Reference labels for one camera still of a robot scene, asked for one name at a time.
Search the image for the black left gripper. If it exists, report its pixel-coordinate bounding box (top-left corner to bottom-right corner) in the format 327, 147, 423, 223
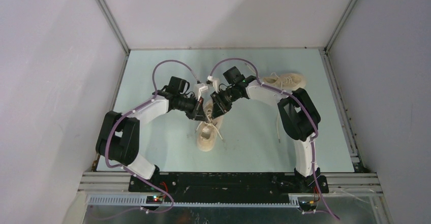
176, 93, 207, 122

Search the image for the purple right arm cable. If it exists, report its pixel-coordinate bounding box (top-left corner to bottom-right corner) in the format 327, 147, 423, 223
209, 58, 341, 220

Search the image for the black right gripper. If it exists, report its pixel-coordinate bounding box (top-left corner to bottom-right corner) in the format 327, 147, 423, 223
210, 86, 239, 120

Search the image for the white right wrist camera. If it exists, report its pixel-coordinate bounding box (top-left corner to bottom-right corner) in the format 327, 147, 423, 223
206, 76, 220, 93

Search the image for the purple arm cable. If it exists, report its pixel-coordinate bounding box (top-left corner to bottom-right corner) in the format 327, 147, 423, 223
209, 58, 341, 220
85, 59, 200, 221

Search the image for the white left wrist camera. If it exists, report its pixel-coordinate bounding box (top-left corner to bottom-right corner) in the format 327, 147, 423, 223
193, 83, 209, 100

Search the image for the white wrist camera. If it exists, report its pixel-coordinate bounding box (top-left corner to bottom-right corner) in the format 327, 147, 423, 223
206, 76, 220, 93
193, 83, 209, 100

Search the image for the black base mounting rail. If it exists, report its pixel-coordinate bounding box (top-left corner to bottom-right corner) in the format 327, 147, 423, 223
129, 172, 329, 204

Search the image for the aluminium frame rail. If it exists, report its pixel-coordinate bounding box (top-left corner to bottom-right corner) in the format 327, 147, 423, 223
78, 172, 383, 209

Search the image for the beige sneaker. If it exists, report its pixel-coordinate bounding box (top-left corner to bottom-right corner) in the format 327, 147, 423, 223
245, 64, 307, 144
196, 101, 225, 152

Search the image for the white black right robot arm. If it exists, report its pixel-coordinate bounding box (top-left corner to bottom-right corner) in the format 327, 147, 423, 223
210, 67, 321, 193

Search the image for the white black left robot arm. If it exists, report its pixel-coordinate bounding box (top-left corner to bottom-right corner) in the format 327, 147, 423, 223
96, 76, 209, 192

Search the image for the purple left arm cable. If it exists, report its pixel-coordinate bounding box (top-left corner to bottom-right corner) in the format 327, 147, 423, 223
85, 59, 200, 221

